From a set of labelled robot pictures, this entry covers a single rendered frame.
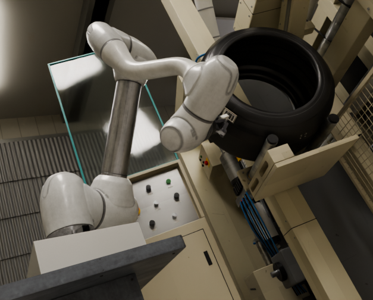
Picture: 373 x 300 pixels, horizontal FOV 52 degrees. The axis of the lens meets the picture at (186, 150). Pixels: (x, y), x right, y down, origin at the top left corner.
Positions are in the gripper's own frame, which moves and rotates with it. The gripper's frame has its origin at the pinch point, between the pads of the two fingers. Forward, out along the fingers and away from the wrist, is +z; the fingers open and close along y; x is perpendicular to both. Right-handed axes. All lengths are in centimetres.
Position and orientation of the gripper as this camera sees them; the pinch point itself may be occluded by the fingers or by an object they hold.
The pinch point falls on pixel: (222, 119)
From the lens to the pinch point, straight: 140.6
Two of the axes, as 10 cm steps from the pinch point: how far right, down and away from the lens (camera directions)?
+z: 4.2, -2.0, 8.9
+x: 4.6, -8.0, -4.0
